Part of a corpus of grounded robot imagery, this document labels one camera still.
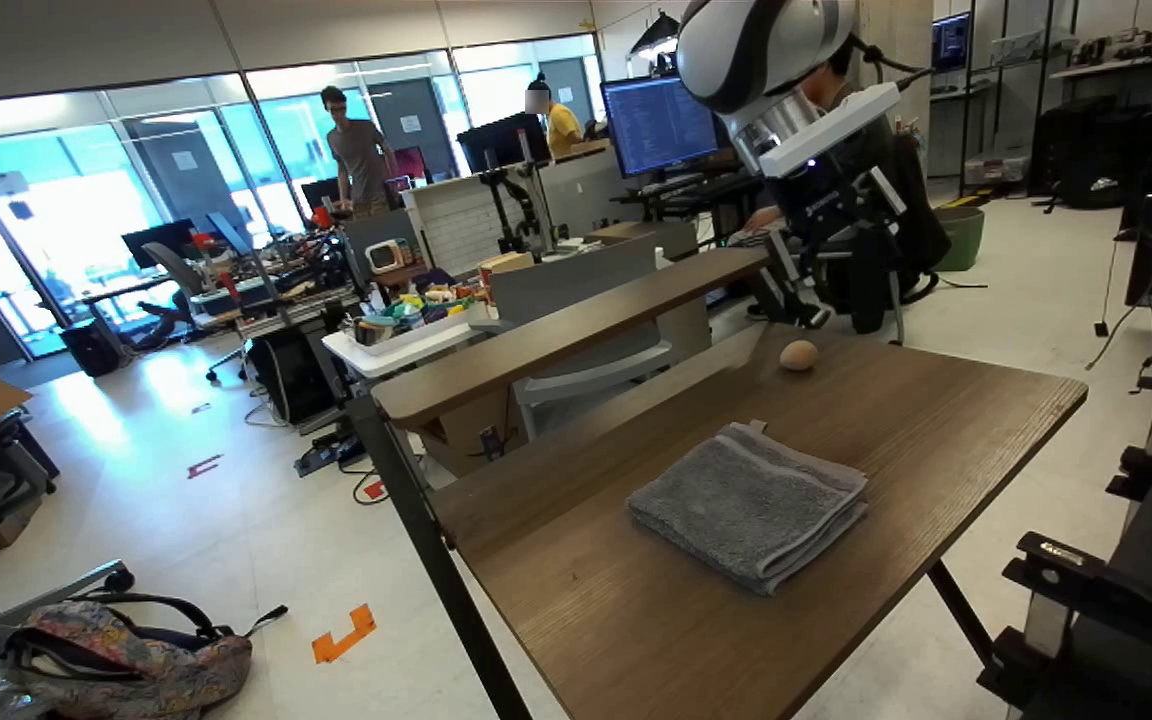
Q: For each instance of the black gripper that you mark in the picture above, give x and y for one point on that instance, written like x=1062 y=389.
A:
x=839 y=204

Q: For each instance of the brown potato-like object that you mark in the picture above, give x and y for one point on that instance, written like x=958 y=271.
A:
x=796 y=358

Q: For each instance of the grey towel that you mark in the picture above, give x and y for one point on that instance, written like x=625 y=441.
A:
x=749 y=506

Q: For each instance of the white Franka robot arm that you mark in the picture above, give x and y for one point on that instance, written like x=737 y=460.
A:
x=749 y=44

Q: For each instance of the black swivel chair with bag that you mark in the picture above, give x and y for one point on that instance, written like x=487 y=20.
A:
x=919 y=227

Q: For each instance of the seated person dark grey shirt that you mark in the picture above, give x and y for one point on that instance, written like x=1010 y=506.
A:
x=752 y=216

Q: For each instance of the green plastic basket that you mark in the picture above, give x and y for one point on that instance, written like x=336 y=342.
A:
x=960 y=242

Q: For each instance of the computer monitor blue screen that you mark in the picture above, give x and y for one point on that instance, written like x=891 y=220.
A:
x=650 y=125

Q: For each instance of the grey desk divider panel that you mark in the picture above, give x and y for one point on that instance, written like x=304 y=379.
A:
x=580 y=192
x=457 y=227

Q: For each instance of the grey office chair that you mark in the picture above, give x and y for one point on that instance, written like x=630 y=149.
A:
x=575 y=279

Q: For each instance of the black lamp shade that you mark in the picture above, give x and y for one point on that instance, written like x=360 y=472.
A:
x=654 y=38

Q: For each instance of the raised wooden shelf board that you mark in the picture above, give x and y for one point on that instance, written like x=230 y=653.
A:
x=562 y=332

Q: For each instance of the person in yellow shirt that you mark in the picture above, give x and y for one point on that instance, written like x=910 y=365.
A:
x=562 y=120

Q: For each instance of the metal storage rack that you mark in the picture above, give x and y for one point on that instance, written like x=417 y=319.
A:
x=1121 y=61

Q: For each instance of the black computer monitor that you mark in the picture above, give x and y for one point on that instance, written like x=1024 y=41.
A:
x=500 y=142

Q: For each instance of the colourful toy pile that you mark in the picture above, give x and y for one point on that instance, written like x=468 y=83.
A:
x=439 y=307

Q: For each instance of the white desk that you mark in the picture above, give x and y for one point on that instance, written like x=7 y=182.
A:
x=399 y=349

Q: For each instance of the black trash bin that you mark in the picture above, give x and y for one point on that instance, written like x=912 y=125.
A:
x=98 y=349

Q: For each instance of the colourful patterned backpack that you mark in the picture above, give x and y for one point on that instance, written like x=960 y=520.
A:
x=123 y=662

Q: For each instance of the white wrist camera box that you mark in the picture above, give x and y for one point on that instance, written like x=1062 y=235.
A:
x=828 y=129

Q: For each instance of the blue wall screen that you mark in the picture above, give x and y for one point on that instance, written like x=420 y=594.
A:
x=953 y=41

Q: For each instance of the black metal table frame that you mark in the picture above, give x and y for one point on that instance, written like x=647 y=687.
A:
x=434 y=532

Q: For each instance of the orange floor tape bracket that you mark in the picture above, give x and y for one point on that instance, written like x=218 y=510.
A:
x=343 y=642

